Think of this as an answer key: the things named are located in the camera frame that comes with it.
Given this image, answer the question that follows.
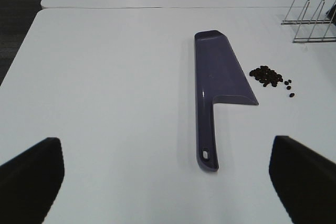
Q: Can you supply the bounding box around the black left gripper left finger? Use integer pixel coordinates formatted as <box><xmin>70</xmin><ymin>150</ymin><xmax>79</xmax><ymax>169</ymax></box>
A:
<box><xmin>1</xmin><ymin>137</ymin><xmax>65</xmax><ymax>223</ymax></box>

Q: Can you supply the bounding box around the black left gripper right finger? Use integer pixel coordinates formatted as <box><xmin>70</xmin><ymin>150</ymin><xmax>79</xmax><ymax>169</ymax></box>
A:
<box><xmin>268</xmin><ymin>135</ymin><xmax>335</xmax><ymax>223</ymax></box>

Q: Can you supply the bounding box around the pile of coffee beans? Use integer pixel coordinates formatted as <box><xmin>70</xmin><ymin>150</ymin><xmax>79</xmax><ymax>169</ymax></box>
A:
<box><xmin>248</xmin><ymin>65</ymin><xmax>296</xmax><ymax>98</ymax></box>

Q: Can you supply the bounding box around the purple plastic dustpan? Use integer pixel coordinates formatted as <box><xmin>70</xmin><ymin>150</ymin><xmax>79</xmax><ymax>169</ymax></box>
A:
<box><xmin>194</xmin><ymin>30</ymin><xmax>259</xmax><ymax>172</ymax></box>

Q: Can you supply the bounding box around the metal wire rack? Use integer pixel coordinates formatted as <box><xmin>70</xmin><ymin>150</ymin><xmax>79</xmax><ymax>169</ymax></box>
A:
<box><xmin>281</xmin><ymin>0</ymin><xmax>335</xmax><ymax>44</ymax></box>

